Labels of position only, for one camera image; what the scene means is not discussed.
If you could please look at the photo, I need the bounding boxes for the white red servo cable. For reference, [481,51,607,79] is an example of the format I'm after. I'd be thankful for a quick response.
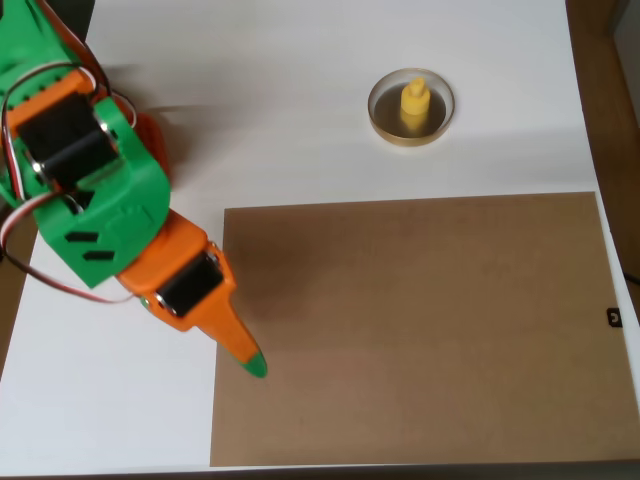
[0,197,136,306]

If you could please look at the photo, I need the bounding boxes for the small yellow plastic piece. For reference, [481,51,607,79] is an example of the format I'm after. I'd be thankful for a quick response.
[399,77,432,132]

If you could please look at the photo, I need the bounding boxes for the white base board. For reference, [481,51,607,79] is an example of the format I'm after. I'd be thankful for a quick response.
[0,0,640,476]

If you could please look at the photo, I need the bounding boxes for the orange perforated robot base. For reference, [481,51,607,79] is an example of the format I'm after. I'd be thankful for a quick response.
[132,112,172,177]

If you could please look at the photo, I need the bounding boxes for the brown fibreboard sheet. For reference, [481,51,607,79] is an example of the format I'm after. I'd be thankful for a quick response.
[208,191,640,469]

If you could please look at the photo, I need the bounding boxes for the round shallow tape ring dish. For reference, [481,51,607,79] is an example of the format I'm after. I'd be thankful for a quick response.
[367,67,457,149]

